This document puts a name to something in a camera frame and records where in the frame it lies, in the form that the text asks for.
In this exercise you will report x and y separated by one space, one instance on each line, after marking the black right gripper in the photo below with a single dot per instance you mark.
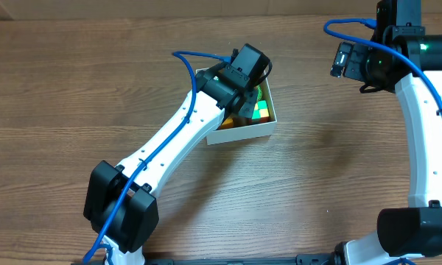
352 65

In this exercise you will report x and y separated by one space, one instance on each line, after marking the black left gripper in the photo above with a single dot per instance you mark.
245 101

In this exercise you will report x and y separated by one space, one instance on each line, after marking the colourful puzzle cube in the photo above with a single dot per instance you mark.
261 113

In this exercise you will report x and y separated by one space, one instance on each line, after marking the green number ball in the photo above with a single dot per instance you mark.
259 93

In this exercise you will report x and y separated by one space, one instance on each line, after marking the yellow rubber duck toy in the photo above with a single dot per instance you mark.
231 122

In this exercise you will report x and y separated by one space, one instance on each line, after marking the white cardboard box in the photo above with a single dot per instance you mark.
243 134

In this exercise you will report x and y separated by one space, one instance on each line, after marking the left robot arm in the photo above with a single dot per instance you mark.
121 200

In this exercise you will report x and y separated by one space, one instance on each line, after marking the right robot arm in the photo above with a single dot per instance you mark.
410 66

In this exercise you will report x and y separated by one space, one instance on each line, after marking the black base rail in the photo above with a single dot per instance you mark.
301 259

